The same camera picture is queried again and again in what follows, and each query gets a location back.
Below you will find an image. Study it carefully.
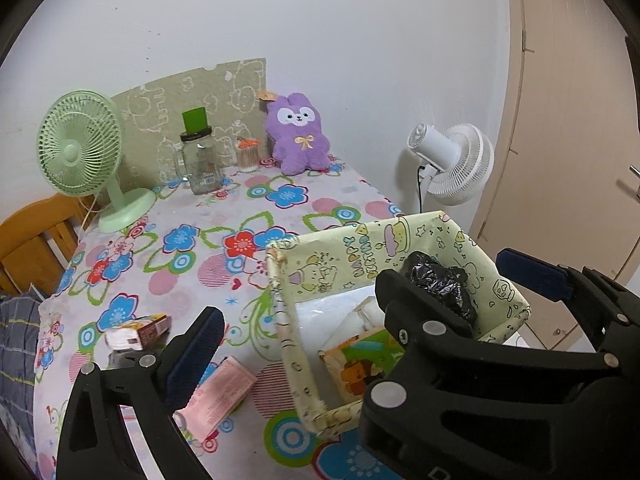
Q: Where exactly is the green patterned board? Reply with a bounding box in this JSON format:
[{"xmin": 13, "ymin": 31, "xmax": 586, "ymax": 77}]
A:
[{"xmin": 110, "ymin": 57, "xmax": 267, "ymax": 181}]

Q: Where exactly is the wooden chair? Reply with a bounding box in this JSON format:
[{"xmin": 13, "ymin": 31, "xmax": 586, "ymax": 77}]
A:
[{"xmin": 0, "ymin": 194, "xmax": 108, "ymax": 296}]

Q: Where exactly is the floral tablecloth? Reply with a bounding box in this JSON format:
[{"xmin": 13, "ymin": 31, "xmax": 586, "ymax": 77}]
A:
[{"xmin": 32, "ymin": 152, "xmax": 408, "ymax": 480}]

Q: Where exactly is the glass mug jar green lid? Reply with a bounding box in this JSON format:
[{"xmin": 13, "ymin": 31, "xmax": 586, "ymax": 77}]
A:
[{"xmin": 172, "ymin": 108, "xmax": 224, "ymax": 196}]

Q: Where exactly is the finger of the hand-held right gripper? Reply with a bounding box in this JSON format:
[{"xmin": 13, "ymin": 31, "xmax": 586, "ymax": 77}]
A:
[
  {"xmin": 374, "ymin": 269, "xmax": 622, "ymax": 380},
  {"xmin": 495, "ymin": 247, "xmax": 640, "ymax": 361}
]

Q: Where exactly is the beige wooden door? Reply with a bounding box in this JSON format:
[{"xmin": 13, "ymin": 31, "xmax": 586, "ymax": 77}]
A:
[{"xmin": 470, "ymin": 0, "xmax": 640, "ymax": 351}]

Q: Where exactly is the small orange white box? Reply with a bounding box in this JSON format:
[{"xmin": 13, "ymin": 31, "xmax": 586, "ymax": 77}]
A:
[{"xmin": 104, "ymin": 314, "xmax": 172, "ymax": 353}]

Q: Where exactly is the grey plaid pillow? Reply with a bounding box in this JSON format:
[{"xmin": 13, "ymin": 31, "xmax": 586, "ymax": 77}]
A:
[{"xmin": 0, "ymin": 292, "xmax": 43, "ymax": 411}]

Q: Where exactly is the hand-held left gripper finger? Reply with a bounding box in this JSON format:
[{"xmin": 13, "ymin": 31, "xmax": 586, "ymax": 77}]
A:
[{"xmin": 56, "ymin": 305, "xmax": 226, "ymax": 480}]

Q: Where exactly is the black plastic bag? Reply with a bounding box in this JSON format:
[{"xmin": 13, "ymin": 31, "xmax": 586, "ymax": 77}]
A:
[{"xmin": 400, "ymin": 251, "xmax": 478, "ymax": 336}]

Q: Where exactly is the small jar orange lid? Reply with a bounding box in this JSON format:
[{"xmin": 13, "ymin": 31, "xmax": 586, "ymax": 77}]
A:
[{"xmin": 235, "ymin": 137, "xmax": 261, "ymax": 173}]

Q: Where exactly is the pink packet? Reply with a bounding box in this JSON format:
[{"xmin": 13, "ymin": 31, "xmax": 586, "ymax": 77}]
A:
[{"xmin": 172, "ymin": 356, "xmax": 258, "ymax": 443}]

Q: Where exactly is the white standing fan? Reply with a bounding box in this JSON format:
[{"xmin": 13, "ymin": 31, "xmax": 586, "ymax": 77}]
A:
[{"xmin": 406, "ymin": 122, "xmax": 496, "ymax": 213}]

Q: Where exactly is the yellow-green patterned box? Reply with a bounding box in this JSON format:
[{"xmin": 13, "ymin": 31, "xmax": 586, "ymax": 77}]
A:
[{"xmin": 265, "ymin": 210, "xmax": 532, "ymax": 436}]

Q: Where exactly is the green desk fan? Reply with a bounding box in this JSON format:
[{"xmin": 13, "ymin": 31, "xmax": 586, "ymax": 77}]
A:
[{"xmin": 37, "ymin": 90, "xmax": 157, "ymax": 233}]

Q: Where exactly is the purple plush rabbit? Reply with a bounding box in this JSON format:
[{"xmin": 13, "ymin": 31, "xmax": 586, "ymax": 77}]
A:
[{"xmin": 257, "ymin": 91, "xmax": 333, "ymax": 177}]

